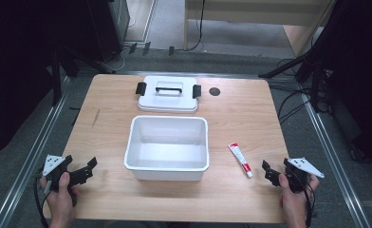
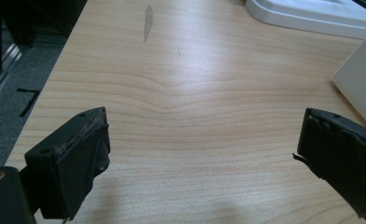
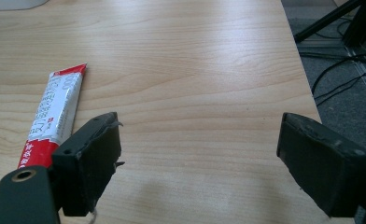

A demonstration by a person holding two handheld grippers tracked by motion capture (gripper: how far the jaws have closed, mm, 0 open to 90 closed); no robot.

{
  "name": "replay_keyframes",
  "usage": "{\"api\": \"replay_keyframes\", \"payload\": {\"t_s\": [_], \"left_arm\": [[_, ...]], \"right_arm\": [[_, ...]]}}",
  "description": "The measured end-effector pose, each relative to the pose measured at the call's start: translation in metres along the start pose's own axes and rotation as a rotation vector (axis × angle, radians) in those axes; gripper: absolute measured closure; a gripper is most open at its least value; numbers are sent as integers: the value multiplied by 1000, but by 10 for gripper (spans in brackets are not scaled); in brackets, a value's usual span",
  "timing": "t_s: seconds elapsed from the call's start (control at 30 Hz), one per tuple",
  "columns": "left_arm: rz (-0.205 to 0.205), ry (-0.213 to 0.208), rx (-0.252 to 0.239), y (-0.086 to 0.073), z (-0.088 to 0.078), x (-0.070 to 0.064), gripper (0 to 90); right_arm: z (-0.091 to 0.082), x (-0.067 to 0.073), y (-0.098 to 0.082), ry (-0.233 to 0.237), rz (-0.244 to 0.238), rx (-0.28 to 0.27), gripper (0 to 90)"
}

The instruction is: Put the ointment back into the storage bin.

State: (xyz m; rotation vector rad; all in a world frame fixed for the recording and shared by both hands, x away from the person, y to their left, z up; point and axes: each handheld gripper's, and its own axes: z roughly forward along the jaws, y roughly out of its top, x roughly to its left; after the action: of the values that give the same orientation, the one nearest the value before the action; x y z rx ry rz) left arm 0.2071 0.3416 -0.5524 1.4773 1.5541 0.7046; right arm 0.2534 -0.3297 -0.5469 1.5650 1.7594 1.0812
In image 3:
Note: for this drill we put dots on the black stand leg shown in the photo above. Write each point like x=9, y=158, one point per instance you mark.
x=326, y=20

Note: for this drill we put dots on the black stand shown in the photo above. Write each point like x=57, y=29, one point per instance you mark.
x=361, y=21

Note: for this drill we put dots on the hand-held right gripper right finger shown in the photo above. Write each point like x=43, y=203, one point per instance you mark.
x=321, y=168

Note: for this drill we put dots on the pale grey flat base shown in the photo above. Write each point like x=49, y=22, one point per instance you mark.
x=10, y=3

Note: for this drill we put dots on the red and white ointment tube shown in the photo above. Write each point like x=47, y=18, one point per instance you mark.
x=58, y=109

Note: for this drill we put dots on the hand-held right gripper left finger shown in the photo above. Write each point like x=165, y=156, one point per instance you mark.
x=86, y=161

